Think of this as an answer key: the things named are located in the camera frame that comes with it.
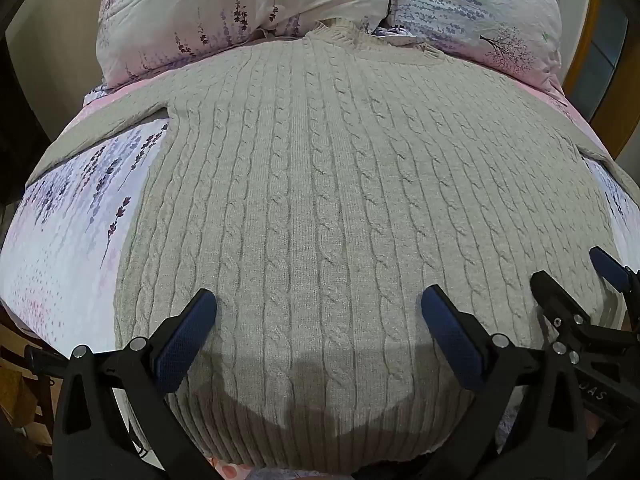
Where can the wooden headboard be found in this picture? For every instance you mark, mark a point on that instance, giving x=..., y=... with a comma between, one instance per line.
x=607, y=60

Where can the pink floral bed sheet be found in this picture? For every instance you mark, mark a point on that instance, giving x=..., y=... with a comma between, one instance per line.
x=70, y=225

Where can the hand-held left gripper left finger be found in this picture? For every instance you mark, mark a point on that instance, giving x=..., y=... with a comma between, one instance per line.
x=186, y=332

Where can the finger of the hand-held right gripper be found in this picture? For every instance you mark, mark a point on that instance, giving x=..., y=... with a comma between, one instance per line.
x=609, y=269
x=552, y=292

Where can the wooden bedside furniture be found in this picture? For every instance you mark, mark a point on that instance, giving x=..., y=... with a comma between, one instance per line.
x=22, y=385

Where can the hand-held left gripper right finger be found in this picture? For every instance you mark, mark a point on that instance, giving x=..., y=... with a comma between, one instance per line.
x=452, y=340

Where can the pale blue floral pillow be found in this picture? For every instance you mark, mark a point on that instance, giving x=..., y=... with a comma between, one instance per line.
x=475, y=5

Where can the white floral pillow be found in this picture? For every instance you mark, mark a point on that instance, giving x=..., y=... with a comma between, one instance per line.
x=225, y=5

